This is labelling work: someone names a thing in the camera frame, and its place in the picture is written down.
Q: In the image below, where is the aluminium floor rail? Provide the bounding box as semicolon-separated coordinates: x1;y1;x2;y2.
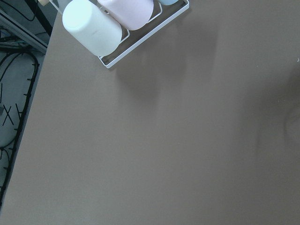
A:
0;10;48;54

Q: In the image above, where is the blue cup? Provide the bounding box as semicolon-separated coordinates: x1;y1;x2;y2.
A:
158;0;179;6

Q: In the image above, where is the white cup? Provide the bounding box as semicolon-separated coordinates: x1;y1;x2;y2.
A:
62;0;122;57

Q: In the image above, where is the pink cup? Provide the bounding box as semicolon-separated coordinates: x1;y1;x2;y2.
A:
98;0;154;30

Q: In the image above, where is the black floor cable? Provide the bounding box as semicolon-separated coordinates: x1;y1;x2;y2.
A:
0;52;40;204

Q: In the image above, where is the white wire cup rack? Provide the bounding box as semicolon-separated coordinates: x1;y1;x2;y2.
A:
50;0;189;68

